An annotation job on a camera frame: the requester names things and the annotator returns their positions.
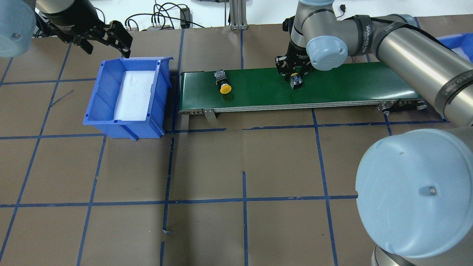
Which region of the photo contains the blue right plastic bin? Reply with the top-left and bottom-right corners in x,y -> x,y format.
438,33 -> 473,63

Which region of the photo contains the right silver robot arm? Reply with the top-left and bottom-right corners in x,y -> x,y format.
276,0 -> 472,266

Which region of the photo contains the aluminium frame post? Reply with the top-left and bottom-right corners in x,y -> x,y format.
228,0 -> 248,30

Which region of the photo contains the blue left plastic bin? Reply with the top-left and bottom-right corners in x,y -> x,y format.
83,57 -> 173,141

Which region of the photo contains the yellow push button switch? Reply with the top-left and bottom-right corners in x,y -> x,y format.
214,69 -> 232,95

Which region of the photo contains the blue plastic bin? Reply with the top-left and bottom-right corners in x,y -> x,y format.
83,57 -> 173,141
438,33 -> 473,63

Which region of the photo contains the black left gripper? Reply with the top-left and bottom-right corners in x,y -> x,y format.
35,0 -> 133,58

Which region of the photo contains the white foam pad left bin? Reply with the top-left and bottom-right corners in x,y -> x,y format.
113,71 -> 155,121

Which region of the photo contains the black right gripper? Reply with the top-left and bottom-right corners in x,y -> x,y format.
274,40 -> 313,80

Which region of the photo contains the black power adapter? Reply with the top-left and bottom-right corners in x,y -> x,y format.
180,7 -> 192,29

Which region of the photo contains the green conveyor belt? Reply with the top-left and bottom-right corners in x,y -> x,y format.
178,62 -> 426,116

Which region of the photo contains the red push button switch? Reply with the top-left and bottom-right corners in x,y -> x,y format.
289,73 -> 303,90

